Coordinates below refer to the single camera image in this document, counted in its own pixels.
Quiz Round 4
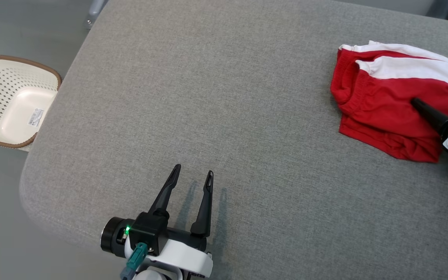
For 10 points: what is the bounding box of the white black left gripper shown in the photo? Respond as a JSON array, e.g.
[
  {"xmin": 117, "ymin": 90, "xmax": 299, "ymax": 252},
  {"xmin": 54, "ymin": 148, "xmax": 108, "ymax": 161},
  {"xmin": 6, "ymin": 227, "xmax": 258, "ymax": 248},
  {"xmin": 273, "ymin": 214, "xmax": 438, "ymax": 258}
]
[{"xmin": 100, "ymin": 164, "xmax": 215, "ymax": 279}]

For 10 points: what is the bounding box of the red shorts white waistband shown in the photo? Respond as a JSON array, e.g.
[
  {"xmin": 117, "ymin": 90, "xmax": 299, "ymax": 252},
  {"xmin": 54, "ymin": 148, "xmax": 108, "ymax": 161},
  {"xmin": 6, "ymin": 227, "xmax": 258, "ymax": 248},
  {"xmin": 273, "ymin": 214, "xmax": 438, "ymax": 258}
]
[{"xmin": 329, "ymin": 40, "xmax": 448, "ymax": 163}]

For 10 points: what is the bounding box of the cream perforated laundry basket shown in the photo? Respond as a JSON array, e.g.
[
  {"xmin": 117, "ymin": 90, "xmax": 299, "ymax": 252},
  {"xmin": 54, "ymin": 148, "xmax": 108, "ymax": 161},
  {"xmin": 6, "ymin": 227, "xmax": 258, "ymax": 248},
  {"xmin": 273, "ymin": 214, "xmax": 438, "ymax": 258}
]
[{"xmin": 0, "ymin": 55, "xmax": 63, "ymax": 152}]

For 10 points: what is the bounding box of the grey metal stand leg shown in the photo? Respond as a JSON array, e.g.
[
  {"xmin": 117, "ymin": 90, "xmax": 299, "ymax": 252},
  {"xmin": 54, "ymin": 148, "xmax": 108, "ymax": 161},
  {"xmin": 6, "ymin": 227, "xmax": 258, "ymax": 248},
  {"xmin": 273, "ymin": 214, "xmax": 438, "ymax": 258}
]
[{"xmin": 85, "ymin": 0, "xmax": 109, "ymax": 30}]

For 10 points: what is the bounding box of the left camera cable teal plug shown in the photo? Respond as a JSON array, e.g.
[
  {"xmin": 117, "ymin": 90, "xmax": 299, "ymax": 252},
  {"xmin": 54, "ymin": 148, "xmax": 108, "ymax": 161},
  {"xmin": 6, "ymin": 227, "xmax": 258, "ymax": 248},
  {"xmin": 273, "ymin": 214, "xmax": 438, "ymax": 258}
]
[{"xmin": 120, "ymin": 242, "xmax": 149, "ymax": 280}]

